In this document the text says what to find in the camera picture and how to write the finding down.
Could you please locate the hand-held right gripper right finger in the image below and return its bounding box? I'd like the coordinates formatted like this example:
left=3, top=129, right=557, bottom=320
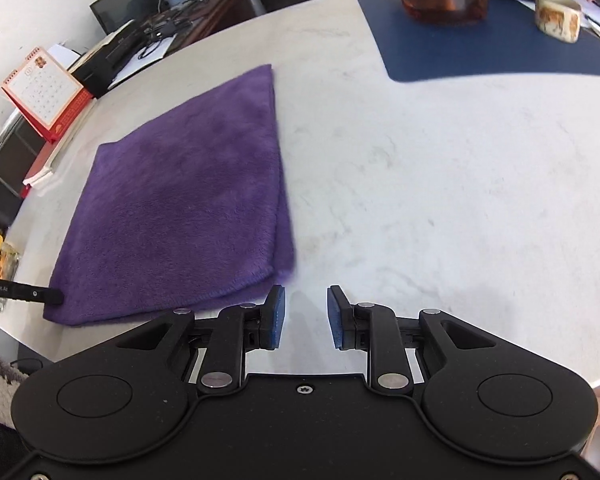
left=327, top=285, right=497, bottom=392

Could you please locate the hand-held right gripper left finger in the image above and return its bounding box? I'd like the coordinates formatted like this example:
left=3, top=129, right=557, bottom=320
left=116, top=284, right=287, bottom=392

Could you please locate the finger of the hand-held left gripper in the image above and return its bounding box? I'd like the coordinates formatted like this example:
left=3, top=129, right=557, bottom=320
left=11, top=285, right=65, bottom=307

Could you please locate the purple towel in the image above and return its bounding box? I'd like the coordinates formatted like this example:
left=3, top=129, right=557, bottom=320
left=43, top=64, right=297, bottom=327

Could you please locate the black printer blue label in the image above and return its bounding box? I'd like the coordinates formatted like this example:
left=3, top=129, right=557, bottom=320
left=0, top=112, right=47, bottom=231

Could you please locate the red cover book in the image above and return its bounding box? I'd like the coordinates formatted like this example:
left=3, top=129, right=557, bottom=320
left=22, top=94, right=98, bottom=190

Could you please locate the red desk calendar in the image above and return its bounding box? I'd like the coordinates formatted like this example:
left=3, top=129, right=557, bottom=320
left=1, top=47, right=87, bottom=143

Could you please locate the black flat printer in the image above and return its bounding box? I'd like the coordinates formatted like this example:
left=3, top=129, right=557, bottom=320
left=71, top=20, right=153, bottom=100

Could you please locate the white paper sheet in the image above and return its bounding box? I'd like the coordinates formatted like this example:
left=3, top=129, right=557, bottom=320
left=109, top=35, right=175, bottom=92

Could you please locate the black computer monitor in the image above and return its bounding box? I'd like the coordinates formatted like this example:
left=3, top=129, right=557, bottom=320
left=90, top=0, right=157, bottom=35

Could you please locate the blue table mat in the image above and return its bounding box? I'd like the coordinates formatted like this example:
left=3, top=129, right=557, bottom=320
left=354, top=0, right=600, bottom=83

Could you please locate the dark wooden desk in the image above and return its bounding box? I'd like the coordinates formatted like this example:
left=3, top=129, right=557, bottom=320
left=145, top=0, right=257, bottom=57

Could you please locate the patterned ceramic cup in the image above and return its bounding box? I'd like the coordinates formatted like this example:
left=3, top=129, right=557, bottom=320
left=534, top=0, right=582, bottom=44

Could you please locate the black cable bundle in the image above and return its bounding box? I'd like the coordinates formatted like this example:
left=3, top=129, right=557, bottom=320
left=137, top=16, right=193, bottom=59

